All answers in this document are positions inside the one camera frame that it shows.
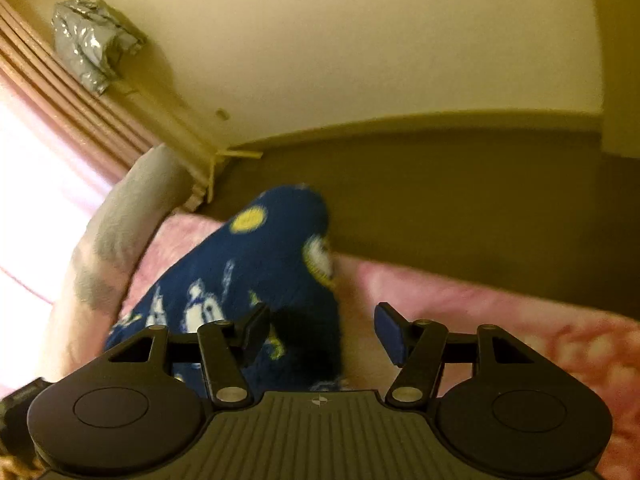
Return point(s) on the navy cartoon print pajama pants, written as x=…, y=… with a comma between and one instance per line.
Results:
x=260, y=270

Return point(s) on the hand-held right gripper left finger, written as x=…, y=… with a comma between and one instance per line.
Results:
x=257, y=330

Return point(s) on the pink floral blanket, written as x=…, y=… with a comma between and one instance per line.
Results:
x=500, y=310

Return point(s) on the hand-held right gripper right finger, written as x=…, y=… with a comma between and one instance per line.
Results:
x=390, y=332

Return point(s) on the silver foil wrapped bundle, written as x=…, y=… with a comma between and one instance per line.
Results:
x=85, y=45

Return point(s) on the pink curtain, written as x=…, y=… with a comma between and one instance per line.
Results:
x=40, y=125

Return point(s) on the cream curtain cornice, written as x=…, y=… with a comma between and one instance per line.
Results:
x=200, y=140

